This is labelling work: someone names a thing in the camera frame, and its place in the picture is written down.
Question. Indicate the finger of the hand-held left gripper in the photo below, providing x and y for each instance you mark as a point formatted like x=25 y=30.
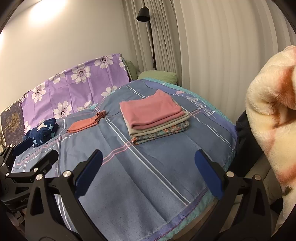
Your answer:
x=23 y=145
x=44 y=162

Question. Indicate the orange folded garment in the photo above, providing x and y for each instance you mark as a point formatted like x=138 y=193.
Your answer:
x=83 y=125

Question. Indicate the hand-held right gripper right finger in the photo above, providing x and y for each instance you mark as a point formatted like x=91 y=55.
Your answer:
x=208 y=173

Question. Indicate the floral folded garment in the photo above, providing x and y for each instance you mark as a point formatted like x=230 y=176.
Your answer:
x=159 y=134

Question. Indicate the navy star print blanket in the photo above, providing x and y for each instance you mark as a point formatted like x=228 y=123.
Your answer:
x=44 y=132

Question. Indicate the blue striped quilt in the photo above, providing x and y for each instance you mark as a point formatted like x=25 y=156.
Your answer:
x=138 y=180

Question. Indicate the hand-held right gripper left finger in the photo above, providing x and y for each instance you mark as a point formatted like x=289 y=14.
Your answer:
x=89 y=173

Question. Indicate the dark cloth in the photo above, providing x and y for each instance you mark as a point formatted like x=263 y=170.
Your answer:
x=242 y=139

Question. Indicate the green pillow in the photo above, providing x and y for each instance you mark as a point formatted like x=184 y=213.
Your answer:
x=131 y=69
x=157 y=75

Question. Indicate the black floor lamp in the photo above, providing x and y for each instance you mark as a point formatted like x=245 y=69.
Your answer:
x=143 y=15

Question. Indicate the purple floral pillow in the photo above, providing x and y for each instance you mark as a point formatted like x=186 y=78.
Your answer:
x=69 y=92

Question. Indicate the white pleated curtain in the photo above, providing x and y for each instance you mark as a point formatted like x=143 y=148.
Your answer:
x=208 y=46

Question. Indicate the cream fluffy blanket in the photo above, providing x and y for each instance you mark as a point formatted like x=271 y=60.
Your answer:
x=272 y=115

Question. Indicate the beige folded garment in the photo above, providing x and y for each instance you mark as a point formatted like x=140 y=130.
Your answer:
x=159 y=127

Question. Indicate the beige upholstered seat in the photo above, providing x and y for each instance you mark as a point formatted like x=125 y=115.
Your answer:
x=261 y=176

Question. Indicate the pink long-sleeve shirt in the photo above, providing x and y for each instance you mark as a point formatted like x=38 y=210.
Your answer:
x=152 y=111

